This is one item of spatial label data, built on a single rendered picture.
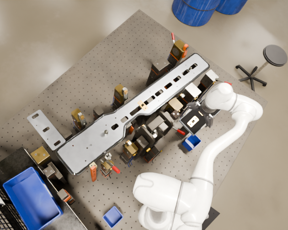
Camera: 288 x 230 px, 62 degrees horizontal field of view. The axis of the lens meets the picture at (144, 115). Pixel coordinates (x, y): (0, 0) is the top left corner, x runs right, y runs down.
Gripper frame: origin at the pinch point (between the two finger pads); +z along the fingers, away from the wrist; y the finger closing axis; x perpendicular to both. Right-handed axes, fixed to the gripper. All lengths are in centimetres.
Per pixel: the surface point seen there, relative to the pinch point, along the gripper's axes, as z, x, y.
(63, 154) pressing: 20, 74, 41
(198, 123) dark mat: 4.0, -1.7, -3.6
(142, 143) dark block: 8.0, 34.3, 12.2
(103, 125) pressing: 20, 42, 40
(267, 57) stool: 62, -162, -6
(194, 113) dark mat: 4.0, -5.3, 3.2
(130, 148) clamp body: 13.0, 40.7, 15.4
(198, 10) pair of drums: 90, -179, 102
